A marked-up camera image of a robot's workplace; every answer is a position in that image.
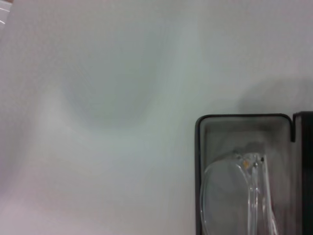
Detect clear transparent glasses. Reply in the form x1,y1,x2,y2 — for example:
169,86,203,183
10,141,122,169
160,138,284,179
200,151,282,235

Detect black glasses case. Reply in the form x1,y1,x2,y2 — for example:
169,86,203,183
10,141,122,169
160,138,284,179
194,111,313,235

